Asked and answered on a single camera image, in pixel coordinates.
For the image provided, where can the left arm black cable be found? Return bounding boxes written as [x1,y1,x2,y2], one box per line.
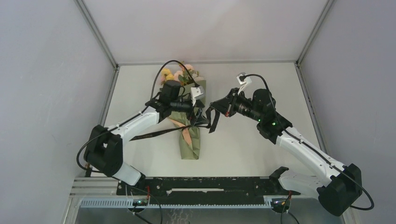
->
[76,60,200,224]

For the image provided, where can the yellow fake flower stem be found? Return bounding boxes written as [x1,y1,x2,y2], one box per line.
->
[160,68,174,85]

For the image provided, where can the orange wrapping paper sheet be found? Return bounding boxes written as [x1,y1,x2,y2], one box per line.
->
[161,80,204,160]

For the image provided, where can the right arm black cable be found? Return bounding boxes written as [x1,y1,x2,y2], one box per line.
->
[240,73,375,224]

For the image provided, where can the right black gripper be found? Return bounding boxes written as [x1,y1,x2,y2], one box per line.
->
[210,88,263,123]

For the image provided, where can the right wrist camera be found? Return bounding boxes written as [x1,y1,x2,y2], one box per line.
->
[237,72,252,95]

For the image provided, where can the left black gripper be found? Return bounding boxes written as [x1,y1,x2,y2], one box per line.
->
[170,98,209,126]

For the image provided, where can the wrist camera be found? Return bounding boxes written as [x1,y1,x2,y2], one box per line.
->
[159,80,205,106]
[237,72,252,95]

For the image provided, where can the black ribbon strap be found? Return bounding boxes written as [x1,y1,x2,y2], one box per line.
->
[129,106,221,141]

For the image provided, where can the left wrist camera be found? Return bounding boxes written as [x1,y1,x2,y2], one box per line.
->
[159,80,205,106]

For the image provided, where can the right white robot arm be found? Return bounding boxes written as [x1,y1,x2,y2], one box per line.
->
[210,88,363,217]

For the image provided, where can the white fake flower stem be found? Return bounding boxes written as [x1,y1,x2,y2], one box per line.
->
[192,74,205,83]

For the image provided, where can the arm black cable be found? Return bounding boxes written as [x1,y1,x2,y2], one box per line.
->
[76,60,200,224]
[240,73,375,224]

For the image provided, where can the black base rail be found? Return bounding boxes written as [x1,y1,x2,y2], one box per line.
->
[116,177,289,207]

